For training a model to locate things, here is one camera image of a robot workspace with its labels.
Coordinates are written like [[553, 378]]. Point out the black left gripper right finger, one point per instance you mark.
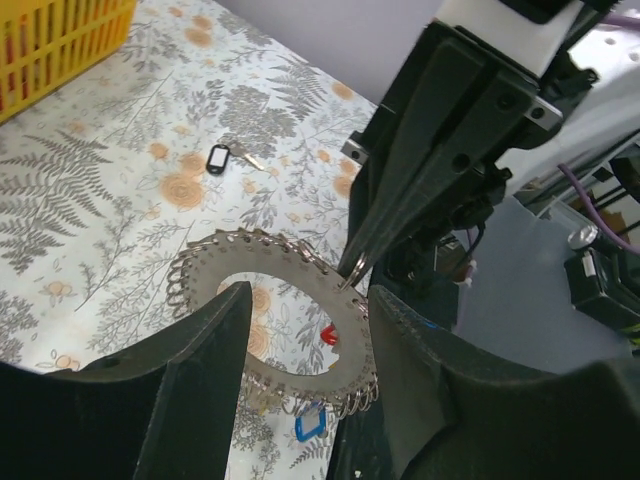
[[450, 410]]

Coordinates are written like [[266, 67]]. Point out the blue key tag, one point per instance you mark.
[[310, 424]]

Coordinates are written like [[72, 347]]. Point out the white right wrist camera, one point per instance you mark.
[[530, 45]]

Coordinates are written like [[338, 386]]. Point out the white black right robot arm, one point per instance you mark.
[[517, 305]]

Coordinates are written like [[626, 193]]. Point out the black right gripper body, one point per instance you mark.
[[479, 201]]

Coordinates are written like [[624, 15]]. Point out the yellow plastic shopping basket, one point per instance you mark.
[[44, 44]]

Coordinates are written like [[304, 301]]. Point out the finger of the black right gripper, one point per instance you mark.
[[484, 134], [430, 94]]

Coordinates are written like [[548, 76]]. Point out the red key tag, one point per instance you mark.
[[329, 335]]

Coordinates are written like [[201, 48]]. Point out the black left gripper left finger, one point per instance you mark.
[[163, 408]]

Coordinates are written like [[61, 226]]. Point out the black key tag with key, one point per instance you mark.
[[221, 153]]

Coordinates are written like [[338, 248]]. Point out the floral patterned table mat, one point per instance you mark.
[[103, 181]]

